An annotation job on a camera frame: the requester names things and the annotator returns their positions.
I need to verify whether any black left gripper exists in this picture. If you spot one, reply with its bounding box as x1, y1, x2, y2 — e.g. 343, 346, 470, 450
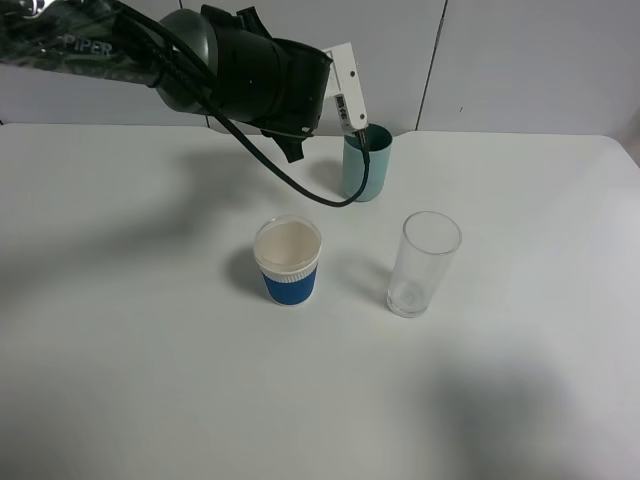
200, 5, 332, 163

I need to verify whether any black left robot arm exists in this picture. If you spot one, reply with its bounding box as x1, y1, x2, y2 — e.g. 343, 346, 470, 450
1, 1, 332, 163

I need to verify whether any teal plastic cup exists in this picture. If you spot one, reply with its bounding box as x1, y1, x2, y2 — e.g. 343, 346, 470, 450
340, 122, 395, 203

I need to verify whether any blue sleeved paper cup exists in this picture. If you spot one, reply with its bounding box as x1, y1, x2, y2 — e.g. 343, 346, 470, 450
253, 215, 322, 306

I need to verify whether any clear drinking glass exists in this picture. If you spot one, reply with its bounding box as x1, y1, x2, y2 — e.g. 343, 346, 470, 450
387, 211, 462, 318

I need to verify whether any black camera cable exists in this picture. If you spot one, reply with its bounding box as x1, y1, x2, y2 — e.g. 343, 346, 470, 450
112, 0, 372, 208

